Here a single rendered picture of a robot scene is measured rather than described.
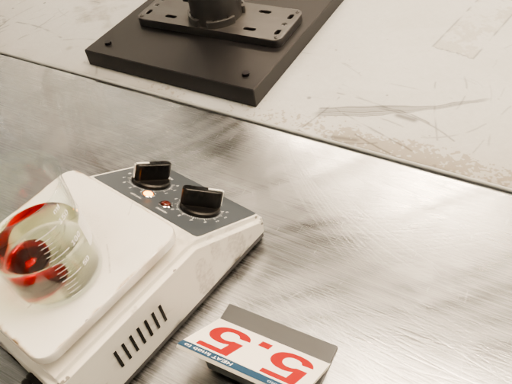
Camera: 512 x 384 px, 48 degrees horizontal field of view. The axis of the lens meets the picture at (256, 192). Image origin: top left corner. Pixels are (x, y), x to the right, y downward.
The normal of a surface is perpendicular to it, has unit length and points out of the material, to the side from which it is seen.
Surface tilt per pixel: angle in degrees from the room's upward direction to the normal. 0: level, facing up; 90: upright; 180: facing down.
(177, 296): 90
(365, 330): 0
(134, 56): 1
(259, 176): 0
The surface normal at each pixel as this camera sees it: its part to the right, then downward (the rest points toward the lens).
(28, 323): -0.12, -0.68
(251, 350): 0.20, -0.96
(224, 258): 0.78, 0.38
